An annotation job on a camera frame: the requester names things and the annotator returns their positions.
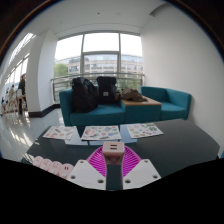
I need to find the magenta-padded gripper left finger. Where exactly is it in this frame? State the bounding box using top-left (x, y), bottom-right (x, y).
top-left (66, 148), bottom-right (115, 192)

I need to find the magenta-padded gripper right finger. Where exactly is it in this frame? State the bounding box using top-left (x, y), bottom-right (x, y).
top-left (114, 146), bottom-right (162, 192)

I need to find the pink charger block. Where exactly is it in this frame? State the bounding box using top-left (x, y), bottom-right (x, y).
top-left (102, 141), bottom-right (126, 167)

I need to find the pink power strip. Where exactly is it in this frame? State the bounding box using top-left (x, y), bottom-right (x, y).
top-left (32, 155), bottom-right (75, 180)

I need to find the sticker sheet with green prints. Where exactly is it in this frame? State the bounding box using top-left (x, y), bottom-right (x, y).
top-left (125, 122), bottom-right (165, 139)

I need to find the sticker sheet with pastel prints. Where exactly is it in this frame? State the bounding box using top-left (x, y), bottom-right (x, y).
top-left (80, 125), bottom-right (123, 142)

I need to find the sticker sheet with red prints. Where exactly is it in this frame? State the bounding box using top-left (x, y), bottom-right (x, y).
top-left (42, 125), bottom-right (78, 141)

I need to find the teal sofa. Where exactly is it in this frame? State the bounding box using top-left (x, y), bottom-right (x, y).
top-left (58, 87), bottom-right (127, 128)

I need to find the teal side table wooden top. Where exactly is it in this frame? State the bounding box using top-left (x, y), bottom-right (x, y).
top-left (121, 96), bottom-right (163, 124)

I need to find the teal armchair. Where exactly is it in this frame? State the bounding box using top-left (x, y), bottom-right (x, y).
top-left (139, 85), bottom-right (193, 122)

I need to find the brown bag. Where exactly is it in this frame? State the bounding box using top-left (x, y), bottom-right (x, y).
top-left (119, 87), bottom-right (149, 103)

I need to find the large black backpack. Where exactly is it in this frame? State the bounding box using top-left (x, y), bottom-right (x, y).
top-left (70, 77), bottom-right (99, 114)

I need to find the black backpack with grey label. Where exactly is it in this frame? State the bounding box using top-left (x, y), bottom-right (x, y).
top-left (96, 76), bottom-right (118, 105)

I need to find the metal window railing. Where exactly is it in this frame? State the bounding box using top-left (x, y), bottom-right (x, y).
top-left (50, 71), bottom-right (145, 104)

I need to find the person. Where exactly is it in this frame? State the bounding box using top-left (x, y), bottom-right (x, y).
top-left (7, 84), bottom-right (17, 105)
top-left (17, 73), bottom-right (28, 116)

